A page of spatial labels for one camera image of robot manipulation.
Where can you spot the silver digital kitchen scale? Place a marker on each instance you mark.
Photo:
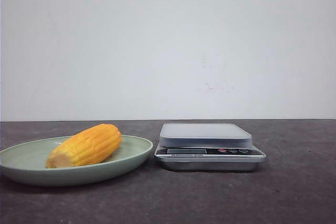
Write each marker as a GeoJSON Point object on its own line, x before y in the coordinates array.
{"type": "Point", "coordinates": [207, 146]}

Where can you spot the green shallow plate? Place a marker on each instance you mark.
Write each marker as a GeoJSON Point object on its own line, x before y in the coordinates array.
{"type": "Point", "coordinates": [25, 163]}

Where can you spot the yellow corn cob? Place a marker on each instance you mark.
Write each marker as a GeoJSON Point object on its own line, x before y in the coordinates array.
{"type": "Point", "coordinates": [91, 146]}

